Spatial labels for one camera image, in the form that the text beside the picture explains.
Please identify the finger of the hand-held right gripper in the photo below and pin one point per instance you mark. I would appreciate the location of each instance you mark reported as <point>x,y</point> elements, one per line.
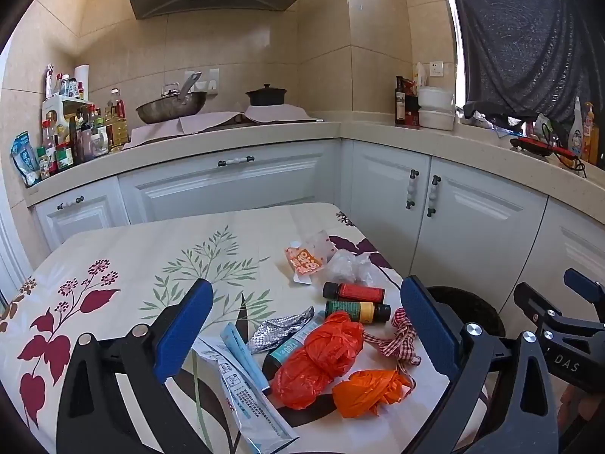
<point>583,286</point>
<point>534,302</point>

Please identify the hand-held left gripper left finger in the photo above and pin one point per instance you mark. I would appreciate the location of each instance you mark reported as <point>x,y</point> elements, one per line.
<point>184,331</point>

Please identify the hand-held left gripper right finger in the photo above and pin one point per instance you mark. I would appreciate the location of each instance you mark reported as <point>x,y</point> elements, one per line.
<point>425,326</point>

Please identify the red checkered ribbon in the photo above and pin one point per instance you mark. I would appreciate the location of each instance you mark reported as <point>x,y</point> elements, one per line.
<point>401,340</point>

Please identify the black trash bin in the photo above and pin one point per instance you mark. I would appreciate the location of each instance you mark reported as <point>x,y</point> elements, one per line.
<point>477,307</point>

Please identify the blue white long packet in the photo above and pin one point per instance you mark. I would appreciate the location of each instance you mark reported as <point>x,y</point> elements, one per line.
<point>241,354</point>

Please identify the green yellow label bottle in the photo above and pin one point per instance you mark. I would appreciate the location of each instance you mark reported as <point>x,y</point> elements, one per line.
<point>359,311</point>

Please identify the red label small bottle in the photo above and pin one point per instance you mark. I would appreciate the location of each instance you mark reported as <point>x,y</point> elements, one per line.
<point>354,292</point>

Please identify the small orange plastic bag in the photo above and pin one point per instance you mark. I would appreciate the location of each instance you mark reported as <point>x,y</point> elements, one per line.
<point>368,392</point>

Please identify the silver foil wrapper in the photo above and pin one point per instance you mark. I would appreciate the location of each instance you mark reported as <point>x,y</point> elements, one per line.
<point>274,333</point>

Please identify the clear plastic wrap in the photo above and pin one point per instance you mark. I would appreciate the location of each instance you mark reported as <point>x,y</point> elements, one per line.
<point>347,267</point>

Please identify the white printed tube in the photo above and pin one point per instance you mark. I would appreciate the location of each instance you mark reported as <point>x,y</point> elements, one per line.
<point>250,406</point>

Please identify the teal label tube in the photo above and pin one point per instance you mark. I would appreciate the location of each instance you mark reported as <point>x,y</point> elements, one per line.
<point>283,354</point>

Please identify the large orange plastic bag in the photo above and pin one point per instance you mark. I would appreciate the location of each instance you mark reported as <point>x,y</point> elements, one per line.
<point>321,359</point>

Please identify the orange white snack wrapper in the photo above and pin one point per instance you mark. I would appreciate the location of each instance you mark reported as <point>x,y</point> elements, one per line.
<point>307,260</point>

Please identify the person's right hand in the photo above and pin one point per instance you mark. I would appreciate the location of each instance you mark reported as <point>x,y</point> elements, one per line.
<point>583,406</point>

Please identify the white cabinet door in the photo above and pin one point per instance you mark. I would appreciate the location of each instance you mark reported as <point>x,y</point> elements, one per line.
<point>383,208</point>
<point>477,231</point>
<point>567,246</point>
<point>85,220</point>

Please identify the floral tablecloth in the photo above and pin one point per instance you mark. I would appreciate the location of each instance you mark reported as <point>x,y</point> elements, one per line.
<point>118,246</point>

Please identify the red black handheld appliance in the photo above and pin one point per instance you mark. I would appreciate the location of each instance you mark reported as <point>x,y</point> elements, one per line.
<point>539,145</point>

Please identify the wide white cabinet front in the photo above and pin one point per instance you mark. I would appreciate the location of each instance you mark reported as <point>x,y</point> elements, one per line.
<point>227,189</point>

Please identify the yellow dish soap bottle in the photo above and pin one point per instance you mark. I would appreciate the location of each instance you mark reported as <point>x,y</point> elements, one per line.
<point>591,137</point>

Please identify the white spray bottle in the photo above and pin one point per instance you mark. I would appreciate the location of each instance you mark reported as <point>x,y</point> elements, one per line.
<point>575,132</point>

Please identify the green white packet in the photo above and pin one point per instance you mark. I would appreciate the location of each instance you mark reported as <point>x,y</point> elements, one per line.
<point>542,127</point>

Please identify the blue clear plastic sheet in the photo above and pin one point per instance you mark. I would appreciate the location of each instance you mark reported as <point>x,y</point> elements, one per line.
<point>505,131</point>

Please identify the crumpled light cloth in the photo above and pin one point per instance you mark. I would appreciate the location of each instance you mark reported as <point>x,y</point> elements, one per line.
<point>479,120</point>

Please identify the white lidded bowl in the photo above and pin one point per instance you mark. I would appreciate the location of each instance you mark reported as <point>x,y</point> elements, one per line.
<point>435,120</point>
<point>435,97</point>

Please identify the pink stove cover cloth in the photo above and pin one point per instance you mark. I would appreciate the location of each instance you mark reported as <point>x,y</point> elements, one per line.
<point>198,123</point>

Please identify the yellow cooking oil bottle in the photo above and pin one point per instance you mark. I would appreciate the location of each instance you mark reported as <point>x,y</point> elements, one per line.
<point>118,125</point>

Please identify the beige kitchen countertop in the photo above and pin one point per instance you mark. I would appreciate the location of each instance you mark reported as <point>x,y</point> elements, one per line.
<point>283,131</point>

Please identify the dark glass oil bottle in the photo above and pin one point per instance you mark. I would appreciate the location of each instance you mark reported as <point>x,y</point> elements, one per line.
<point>401,104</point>

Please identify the group of condiment bottles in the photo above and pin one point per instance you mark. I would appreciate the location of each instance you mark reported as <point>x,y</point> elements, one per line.
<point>71,137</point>

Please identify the steel wok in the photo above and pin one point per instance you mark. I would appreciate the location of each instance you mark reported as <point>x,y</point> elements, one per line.
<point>170,106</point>

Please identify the blue white pouch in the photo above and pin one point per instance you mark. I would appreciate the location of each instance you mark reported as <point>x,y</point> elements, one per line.
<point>24,158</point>

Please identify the red snack packet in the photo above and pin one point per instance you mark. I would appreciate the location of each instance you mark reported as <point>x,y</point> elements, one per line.
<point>412,87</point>

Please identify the steel kettle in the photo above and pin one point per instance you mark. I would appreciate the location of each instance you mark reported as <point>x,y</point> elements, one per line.
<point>169,91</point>

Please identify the black casserole pot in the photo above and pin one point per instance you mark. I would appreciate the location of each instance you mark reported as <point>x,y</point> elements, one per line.
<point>267,97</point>

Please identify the white plastic bag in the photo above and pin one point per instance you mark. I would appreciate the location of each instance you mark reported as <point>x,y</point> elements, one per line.
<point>419,75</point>

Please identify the dark grey curtain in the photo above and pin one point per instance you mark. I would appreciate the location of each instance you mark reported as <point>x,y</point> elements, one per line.
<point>520,33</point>

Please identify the white paper towel roll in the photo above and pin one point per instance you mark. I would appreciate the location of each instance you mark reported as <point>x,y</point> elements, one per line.
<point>82,80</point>

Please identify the white single wall socket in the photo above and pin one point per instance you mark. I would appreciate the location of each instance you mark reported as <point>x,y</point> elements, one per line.
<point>436,68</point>

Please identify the white double wall socket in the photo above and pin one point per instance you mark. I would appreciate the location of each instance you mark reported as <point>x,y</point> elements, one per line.
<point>212,78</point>

